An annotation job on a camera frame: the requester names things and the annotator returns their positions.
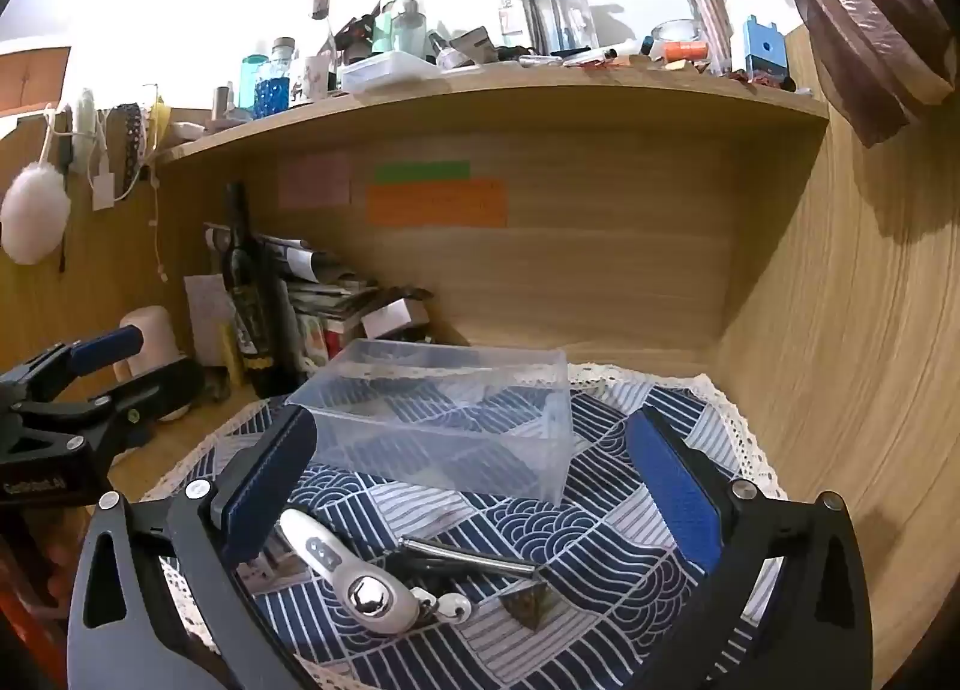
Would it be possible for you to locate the white paper sheet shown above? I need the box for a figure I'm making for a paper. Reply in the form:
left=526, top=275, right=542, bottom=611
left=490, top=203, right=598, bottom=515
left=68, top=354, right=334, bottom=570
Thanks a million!
left=183, top=274, right=235, bottom=368

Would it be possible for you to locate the clear brush package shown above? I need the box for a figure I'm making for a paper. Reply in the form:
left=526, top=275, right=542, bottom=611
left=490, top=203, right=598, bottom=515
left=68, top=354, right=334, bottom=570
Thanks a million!
left=523, top=0, right=601, bottom=58

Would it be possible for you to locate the small white cardboard box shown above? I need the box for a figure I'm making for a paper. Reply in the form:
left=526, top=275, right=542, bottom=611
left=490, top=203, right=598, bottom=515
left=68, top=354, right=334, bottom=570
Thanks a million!
left=361, top=295, right=434, bottom=341

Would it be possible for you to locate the clear jar of sticks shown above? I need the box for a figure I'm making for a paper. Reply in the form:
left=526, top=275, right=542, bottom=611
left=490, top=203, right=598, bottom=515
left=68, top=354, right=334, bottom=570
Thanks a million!
left=685, top=0, right=737, bottom=74

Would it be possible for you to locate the stack of books and magazines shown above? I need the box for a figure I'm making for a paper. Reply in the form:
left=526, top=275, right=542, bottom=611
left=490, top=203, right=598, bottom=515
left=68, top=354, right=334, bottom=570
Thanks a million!
left=202, top=223, right=385, bottom=372

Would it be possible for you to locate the clear plastic storage box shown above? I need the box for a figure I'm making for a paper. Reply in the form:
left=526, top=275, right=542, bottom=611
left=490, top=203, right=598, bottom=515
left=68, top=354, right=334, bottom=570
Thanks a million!
left=285, top=337, right=572, bottom=505

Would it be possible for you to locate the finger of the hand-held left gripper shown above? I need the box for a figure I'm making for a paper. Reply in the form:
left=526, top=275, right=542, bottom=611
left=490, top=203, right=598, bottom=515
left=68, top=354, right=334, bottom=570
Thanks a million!
left=90, top=357, right=207, bottom=451
left=0, top=326, right=145, bottom=407

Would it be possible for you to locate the cream cylindrical cup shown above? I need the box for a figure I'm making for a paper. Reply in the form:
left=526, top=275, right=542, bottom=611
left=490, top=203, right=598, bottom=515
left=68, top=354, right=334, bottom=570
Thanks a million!
left=118, top=305, right=197, bottom=422

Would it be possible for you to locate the white plastic tray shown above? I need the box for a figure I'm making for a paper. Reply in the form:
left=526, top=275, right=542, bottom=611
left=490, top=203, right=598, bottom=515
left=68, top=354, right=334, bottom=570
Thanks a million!
left=338, top=52, right=440, bottom=94

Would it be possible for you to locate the white fluffy puff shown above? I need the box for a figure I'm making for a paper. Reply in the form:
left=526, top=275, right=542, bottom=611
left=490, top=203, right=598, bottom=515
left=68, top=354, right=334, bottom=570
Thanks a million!
left=0, top=161, right=73, bottom=266

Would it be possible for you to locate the white printed mug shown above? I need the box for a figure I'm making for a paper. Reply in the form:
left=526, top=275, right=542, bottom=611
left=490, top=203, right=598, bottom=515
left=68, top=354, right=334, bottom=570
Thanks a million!
left=289, top=55, right=332, bottom=108

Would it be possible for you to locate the small brown pyramid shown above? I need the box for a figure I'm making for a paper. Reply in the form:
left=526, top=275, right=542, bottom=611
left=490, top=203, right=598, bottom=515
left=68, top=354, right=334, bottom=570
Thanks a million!
left=501, top=580, right=563, bottom=632

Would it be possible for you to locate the clear tape roll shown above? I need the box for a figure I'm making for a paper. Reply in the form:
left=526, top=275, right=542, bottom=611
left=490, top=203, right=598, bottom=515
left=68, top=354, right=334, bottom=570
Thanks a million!
left=648, top=19, right=703, bottom=61

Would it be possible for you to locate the green pump bottle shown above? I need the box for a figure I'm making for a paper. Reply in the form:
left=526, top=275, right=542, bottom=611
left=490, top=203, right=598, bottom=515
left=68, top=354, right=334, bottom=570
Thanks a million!
left=372, top=0, right=407, bottom=58

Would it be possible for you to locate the brown wooden panel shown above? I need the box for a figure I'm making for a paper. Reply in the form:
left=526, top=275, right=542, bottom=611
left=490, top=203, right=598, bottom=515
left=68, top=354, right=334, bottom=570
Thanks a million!
left=0, top=46, right=73, bottom=119

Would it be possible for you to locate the patterned ribbon band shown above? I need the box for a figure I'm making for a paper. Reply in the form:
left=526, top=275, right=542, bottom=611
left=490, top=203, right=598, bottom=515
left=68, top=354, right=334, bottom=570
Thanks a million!
left=118, top=103, right=149, bottom=182

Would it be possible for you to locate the white hanging holder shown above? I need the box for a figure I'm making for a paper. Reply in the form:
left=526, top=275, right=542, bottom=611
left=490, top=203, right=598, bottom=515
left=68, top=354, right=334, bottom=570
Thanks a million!
left=70, top=88, right=100, bottom=175

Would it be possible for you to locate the wooden shelf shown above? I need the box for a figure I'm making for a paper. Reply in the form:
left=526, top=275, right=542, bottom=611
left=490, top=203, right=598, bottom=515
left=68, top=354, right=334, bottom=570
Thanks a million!
left=150, top=62, right=830, bottom=167

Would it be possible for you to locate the clear grey bottle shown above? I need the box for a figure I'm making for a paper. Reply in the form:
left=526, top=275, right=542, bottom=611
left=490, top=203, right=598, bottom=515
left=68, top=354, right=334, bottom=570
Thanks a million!
left=393, top=0, right=429, bottom=58

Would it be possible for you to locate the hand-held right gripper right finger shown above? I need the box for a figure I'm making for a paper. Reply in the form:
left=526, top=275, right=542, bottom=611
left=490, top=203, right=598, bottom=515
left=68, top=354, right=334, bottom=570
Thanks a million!
left=625, top=405, right=875, bottom=690

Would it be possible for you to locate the brown cloth bag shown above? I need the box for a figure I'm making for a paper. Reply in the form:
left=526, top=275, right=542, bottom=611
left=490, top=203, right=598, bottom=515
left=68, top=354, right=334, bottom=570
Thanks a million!
left=778, top=0, right=959, bottom=149

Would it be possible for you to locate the blue box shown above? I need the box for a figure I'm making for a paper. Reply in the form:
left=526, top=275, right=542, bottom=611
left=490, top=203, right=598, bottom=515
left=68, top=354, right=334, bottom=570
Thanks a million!
left=742, top=17, right=790, bottom=82

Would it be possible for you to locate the teal plastic bottle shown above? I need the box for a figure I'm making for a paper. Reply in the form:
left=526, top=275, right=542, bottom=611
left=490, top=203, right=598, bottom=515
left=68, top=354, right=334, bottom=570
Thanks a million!
left=240, top=54, right=269, bottom=121

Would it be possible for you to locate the blue bead jar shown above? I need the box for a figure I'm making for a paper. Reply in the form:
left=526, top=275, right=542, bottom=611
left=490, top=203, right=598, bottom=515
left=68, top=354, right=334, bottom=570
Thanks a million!
left=255, top=37, right=295, bottom=119

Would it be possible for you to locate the white handheld roller massager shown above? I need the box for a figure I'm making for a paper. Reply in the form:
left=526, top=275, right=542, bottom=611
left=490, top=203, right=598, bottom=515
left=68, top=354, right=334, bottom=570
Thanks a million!
left=277, top=508, right=422, bottom=635

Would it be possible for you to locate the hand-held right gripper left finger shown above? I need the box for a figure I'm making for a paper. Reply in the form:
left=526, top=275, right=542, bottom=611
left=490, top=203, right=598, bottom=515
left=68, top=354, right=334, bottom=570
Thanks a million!
left=66, top=405, right=320, bottom=690

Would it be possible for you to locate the red object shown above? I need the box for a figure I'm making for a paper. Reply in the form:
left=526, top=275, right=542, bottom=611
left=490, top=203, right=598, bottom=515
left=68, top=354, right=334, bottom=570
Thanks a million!
left=0, top=506, right=70, bottom=690

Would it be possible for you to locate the metal pen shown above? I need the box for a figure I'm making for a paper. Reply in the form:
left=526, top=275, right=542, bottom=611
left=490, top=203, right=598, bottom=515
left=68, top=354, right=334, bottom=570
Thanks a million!
left=397, top=537, right=542, bottom=580

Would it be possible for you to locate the dark wine bottle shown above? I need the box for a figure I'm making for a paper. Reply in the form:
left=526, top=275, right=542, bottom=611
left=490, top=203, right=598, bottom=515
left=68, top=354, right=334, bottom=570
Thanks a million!
left=223, top=181, right=284, bottom=397

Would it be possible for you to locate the pink sticky note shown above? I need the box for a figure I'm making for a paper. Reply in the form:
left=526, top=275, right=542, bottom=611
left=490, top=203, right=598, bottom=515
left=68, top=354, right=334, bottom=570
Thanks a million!
left=279, top=152, right=352, bottom=209

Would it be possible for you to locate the blue wave-patterned lace mat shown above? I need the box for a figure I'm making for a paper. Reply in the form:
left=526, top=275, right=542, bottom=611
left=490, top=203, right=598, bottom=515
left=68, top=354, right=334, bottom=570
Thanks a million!
left=139, top=360, right=788, bottom=690

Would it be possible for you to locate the orange sticky note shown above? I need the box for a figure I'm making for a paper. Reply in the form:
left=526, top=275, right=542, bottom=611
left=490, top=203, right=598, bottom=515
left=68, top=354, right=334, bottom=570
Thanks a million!
left=366, top=180, right=509, bottom=229

